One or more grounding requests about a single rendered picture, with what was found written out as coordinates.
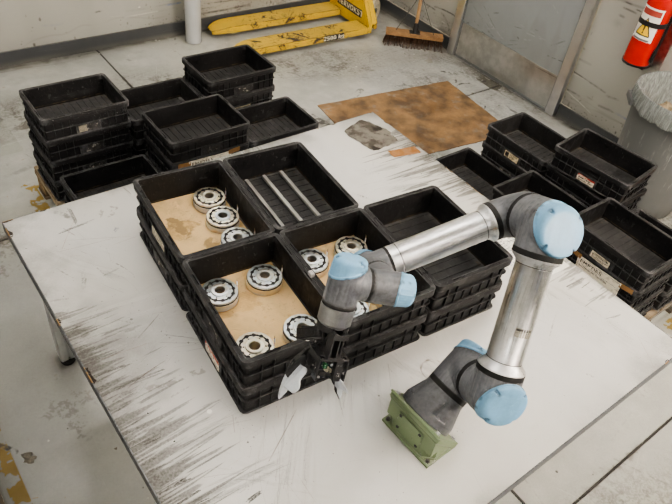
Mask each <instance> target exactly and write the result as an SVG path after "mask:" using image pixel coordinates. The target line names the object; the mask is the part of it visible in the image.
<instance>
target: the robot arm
mask: <svg viewBox="0 0 672 504"><path fill-rule="evenodd" d="M583 234H584V226H583V221H582V219H581V217H580V215H579V213H578V212H577V211H576V210H575V209H574V208H572V207H571V206H569V205H567V204H566V203H564V202H562V201H559V200H554V199H551V198H548V197H545V196H542V195H540V194H538V193H535V192H530V191H523V192H516V193H512V194H508V195H505V196H502V197H499V198H496V199H493V200H491V201H488V202H485V203H483V204H481V205H479V206H478V208H477V211H474V212H472V213H469V214H467V215H464V216H461V217H459V218H456V219H454V220H451V221H449V222H446V223H444V224H441V225H439V226H436V227H433V228H431V229H428V230H426V231H423V232H421V233H418V234H416V235H413V236H411V237H408V238H405V239H403V240H400V241H398V242H395V243H393V244H390V245H388V246H385V247H383V248H380V249H378V250H375V251H372V250H368V249H362V250H359V251H357V252H355V253H354V254H353V253H349V252H341V253H338V254H336V255H335V256H334V258H333V261H332V263H331V267H330V270H329V272H328V278H327V282H326V286H325V290H324V293H323V297H322V300H321V304H320V307H319V311H318V315H317V318H318V319H317V323H316V326H309V325H306V326H301V327H300V328H296V339H301V340H305V341H310V340H314V339H315V340H314V342H310V343H309V345H307V346H306V347H305V348H304V349H303V350H302V351H301V352H300V353H298V354H297V355H296V356H295V357H294V358H293V359H292V361H291V362H290V364H289V366H288V368H287V370H286V372H285V376H284V378H283V380H282V383H281V385H280V389H279V393H278V399H281V398H282V397H283V396H284V395H285V394H286V392H287V390H289V391H290V392H292V393H296V392H297V391H298V390H299V389H300V381H301V379H302V378H303V377H304V375H305V374H306V372H307V368H306V367H304V366H305V365H306V362H307V364H308V365H309V367H310V369H311V371H312V373H311V377H312V378H313V380H314V381H316V379H317V378H324V379H331V381H332V383H333V385H334V391H335V393H336V395H337V397H338V399H341V396H342V393H343V391H344V392H345V393H346V394H347V393H348V391H347V388H346V387H345V385H344V380H345V376H346V373H347V369H348V366H349V362H350V360H349V359H348V358H347V356H346V355H345V354H344V352H343V351H342V349H343V346H344V342H345V341H349V337H350V335H349V334H348V331H349V327H350V326H351V323H352V319H353V316H354V314H355V309H356V307H357V303H358V301H360V302H365V303H373V304H380V305H387V306H393V307H408V306H410V305H411V304H412V303H413V301H414V299H415V296H416V291H417V284H416V280H415V278H414V276H413V275H411V274H407V273H406V272H408V271H411V270H413V269H416V268H418V267H421V266H423V265H426V264H428V263H431V262H433V261H436V260H438V259H441V258H443V257H446V256H448V255H451V254H453V253H456V252H458V251H461V250H463V249H466V248H468V247H471V246H473V245H476V244H478V243H481V242H483V241H486V240H491V241H493V242H495V241H497V240H500V239H503V238H515V240H514V243H513V246H512V249H511V251H512V252H513V254H514V256H515V263H514V266H513V269H512V272H511V276H510V279H509V282H508V285H507V288H506V292H505V295H504V298H503V301H502V304H501V308H500V311H499V314H498V317H497V320H496V323H495V327H494V330H493V333H492V336H491V339H490V343H489V346H488V349H487V350H486V349H484V348H483V347H481V346H480V345H479V344H477V343H476V342H474V341H472V340H470V339H463V340H462V341H461V342H460V343H459V344H458V345H456V346H454V348H453V350H452V351H451V352H450V353H449V354H448V355H447V357H446V358H445V359H444V360H443V361H442V362H441V363H440V364H439V365H438V367H437V368H436V369H435V370H434V371H433V372H432V373H431V374H430V375H429V377H428V378H426V379H425V380H423V381H421V382H419V383H418V384H416V385H414V386H412V387H411V388H409V389H408V390H407V391H406V392H405V393H404V394H403V398H404V399H405V401H406V402H407V403H408V404H409V405H410V407H411V408H412V409H413V410H414V411H415V412H416V413H417V414H418V415H419V416H420V417H421V418H422V419H423V420H424V421H425V422H427V423H428V424H429V425H430V426H431V427H432V428H433V429H435V430H436V431H439V432H440V433H441V435H443V436H445V437H446V436H447V435H448V434H449V433H450V432H451V431H452V429H453V426H454V424H455V422H456V420H457V417H458V415H459V413H460V411H461V409H462V408H463V407H464V406H465V405H466V404H467V403H468V404H469V406H470V407H471V408H472V409H473V410H474V411H475V413H476V414H477V416H478V417H480V418H482V419H483V420H484V421H485V422H486V423H488V424H490V425H493V426H504V425H507V424H510V423H511V422H512V421H514V420H517V419H518V418H519V417H520V416H521V415H522V414H523V412H524V411H525V409H526V407H527V403H528V398H527V395H526V392H525V390H524V389H523V388H522V386H523V383H524V379H525V377H526V372H525V370H524V368H523V366H522V364H523V361H524V358H525V355H526V352H527V348H528V345H529V342H530V339H531V336H532V333H533V330H534V327H535V324H536V321H537V318H538V315H539V312H540V309H541V306H542V303H543V299H544V296H545V293H546V290H547V287H548V284H549V281H550V278H551V275H552V272H553V270H554V269H555V268H557V267H559V266H561V265H562V264H563V261H564V258H566V257H568V256H570V255H572V252H573V251H576V250H577V249H578V247H579V246H580V244H581V242H582V239H583ZM317 338H321V339H317ZM344 363H345V364H346V369H345V372H344V375H343V374H342V371H343V367H344Z"/></svg>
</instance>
